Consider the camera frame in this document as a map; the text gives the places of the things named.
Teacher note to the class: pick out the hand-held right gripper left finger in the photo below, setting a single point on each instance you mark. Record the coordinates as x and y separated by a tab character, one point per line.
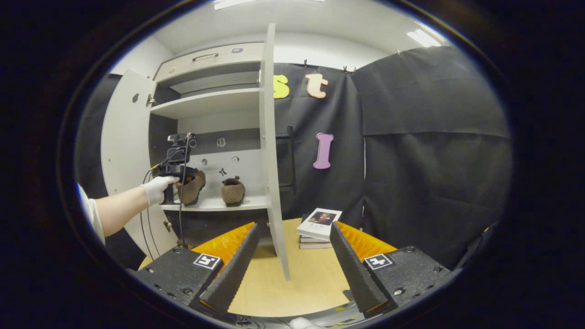
235	272

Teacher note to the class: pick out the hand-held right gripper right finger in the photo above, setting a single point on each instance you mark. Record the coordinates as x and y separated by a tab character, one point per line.
354	272

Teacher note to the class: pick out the brown shoe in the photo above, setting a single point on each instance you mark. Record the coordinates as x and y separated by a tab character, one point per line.
195	187
233	191

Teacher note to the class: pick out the white shoe cabinet door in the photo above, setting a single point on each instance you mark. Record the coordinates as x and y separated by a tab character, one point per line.
269	160
125	137

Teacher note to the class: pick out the white shoe cabinet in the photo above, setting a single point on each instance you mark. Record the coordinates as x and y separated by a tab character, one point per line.
210	103

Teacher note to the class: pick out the white cabinet drawer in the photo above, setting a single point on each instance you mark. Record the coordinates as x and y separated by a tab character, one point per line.
219	59

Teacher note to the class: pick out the grey book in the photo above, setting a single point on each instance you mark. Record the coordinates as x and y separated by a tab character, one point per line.
313	239
315	246

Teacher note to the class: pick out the white portrait cover book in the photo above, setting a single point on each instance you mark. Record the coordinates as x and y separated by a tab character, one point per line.
320	224

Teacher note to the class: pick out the ceiling light panel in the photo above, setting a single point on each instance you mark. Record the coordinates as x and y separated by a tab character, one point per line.
424	38
265	3

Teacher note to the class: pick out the black backdrop cloth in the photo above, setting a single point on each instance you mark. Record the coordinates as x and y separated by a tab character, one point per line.
434	114

